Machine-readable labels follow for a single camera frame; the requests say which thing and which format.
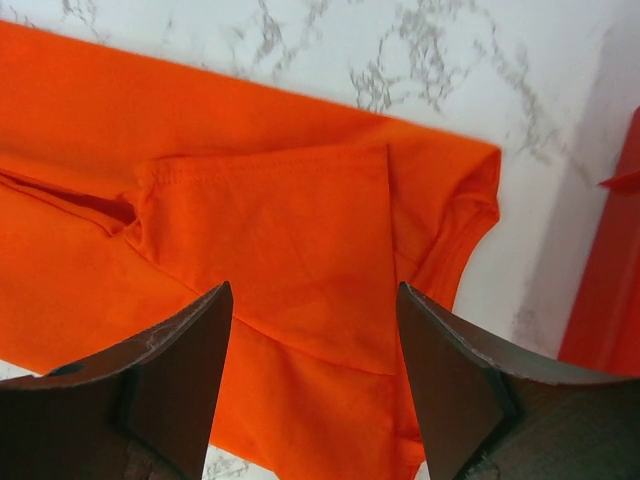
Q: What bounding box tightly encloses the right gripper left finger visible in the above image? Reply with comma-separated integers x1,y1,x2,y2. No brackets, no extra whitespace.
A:
1,283,233,479

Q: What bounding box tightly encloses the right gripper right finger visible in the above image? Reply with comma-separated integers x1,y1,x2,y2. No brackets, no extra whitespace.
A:
397,283,639,479

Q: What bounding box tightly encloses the orange t shirt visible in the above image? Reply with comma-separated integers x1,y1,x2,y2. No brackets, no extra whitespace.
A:
1,23,501,479

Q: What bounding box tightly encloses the red plastic bin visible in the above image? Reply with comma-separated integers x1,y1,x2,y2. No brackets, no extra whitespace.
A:
559,111,639,376

